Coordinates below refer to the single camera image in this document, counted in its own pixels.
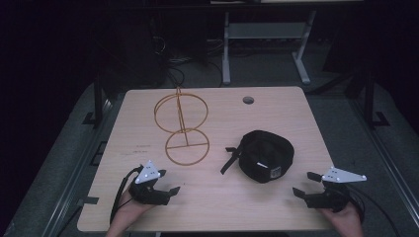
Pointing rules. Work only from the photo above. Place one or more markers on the person's left hand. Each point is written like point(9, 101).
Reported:
point(130, 207)

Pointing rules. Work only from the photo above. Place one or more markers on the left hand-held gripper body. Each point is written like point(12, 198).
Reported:
point(148, 192)

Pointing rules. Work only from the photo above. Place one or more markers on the grey metal desk frame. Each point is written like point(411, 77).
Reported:
point(263, 30)

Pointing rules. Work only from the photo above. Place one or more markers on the person's right hand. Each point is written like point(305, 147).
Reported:
point(342, 219)

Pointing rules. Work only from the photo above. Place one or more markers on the black metal stand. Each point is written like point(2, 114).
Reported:
point(369, 98)
point(98, 98)

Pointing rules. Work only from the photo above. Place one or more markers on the black cap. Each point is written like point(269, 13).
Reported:
point(267, 151)

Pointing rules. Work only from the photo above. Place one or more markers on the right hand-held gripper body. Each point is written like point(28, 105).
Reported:
point(331, 197)

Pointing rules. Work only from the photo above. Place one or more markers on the aluminium rail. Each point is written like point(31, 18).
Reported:
point(77, 171)
point(385, 158)

